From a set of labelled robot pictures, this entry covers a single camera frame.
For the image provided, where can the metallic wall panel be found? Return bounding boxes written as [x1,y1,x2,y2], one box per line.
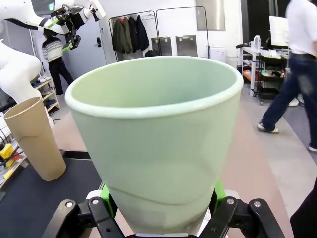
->
[195,0,226,32]

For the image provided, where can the wooden shoe rack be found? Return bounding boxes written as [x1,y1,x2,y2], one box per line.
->
[31,76,60,114]

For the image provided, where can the person in patterned sweater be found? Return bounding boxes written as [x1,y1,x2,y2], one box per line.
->
[41,31,74,96]

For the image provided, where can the olive hanging jacket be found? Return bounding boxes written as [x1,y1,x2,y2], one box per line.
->
[112,18,126,54]
[122,17,133,54]

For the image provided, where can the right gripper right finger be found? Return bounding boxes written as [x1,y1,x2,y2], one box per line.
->
[198,178,286,238]

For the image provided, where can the black hanging jacket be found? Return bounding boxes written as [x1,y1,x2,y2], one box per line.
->
[128,16,139,53]
[135,15,150,52]

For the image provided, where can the black utility cart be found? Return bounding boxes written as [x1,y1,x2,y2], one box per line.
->
[257,48,292,105]

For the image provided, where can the white standing fan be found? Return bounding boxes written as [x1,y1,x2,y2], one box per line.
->
[249,34,263,97]

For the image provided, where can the white computer monitor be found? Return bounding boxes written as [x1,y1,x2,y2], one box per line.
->
[269,15,291,48]

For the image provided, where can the person in white shirt and jeans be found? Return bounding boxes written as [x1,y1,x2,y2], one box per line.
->
[257,0,317,152]

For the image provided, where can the mint green tall cup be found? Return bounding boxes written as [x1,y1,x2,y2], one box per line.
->
[64,56,245,235]

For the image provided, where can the white air purifier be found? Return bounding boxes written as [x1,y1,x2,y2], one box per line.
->
[209,47,227,64]

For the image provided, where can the brown tall cup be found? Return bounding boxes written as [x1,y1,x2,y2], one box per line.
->
[3,96,67,181]

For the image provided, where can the black coat rack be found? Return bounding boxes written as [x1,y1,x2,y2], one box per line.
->
[108,10,156,62]
[155,6,209,59]

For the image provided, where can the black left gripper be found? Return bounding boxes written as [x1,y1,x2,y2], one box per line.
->
[50,6,87,52]

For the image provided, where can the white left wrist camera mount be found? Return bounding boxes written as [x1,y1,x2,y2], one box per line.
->
[84,0,107,22]

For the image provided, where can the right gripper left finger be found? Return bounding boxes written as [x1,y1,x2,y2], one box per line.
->
[41,184,127,238]

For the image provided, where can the grey metal box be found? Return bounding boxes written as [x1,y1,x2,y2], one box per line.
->
[175,35,198,57]
[151,36,172,56]

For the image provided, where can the yellow tool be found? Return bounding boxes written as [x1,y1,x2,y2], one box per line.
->
[0,143,17,167]

